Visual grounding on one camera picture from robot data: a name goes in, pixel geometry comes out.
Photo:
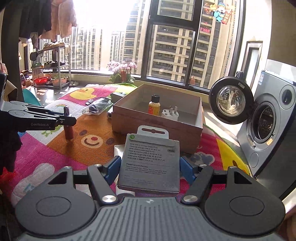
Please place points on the white travel plug adapter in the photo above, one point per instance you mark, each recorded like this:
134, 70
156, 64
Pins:
171, 113

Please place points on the amber bottle black cap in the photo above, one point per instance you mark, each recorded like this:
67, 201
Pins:
154, 105

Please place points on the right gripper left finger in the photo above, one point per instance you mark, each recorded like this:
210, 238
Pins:
101, 178

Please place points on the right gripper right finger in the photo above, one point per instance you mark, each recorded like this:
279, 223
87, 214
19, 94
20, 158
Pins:
199, 180

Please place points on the hanging dark clothes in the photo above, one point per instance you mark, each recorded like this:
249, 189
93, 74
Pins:
35, 19

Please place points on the round washing machine door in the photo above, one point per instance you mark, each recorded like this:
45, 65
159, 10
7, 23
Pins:
231, 100

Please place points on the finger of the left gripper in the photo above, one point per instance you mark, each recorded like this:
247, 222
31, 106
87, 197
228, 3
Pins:
62, 120
34, 108

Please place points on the pink cardboard box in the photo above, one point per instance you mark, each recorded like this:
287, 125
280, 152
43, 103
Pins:
131, 111

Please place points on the white cable retail box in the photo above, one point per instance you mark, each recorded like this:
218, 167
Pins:
150, 162

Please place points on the metal shoe rack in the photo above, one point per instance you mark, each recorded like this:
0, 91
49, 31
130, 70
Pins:
51, 66

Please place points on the hanging pink clothes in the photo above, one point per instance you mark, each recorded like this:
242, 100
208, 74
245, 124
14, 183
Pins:
63, 19

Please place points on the grey washing machine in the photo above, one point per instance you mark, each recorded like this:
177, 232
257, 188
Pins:
274, 102

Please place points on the pink potted flowers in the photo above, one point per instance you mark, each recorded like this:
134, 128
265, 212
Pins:
121, 71

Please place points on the colourful cartoon play mat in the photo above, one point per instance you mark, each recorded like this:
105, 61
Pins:
44, 152

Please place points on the clear bag with black item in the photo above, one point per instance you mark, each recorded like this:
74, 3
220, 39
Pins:
97, 106

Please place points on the grey slippers pair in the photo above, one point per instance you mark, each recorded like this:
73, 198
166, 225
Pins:
73, 83

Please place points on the cream lotion tube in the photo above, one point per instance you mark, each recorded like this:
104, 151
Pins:
118, 151

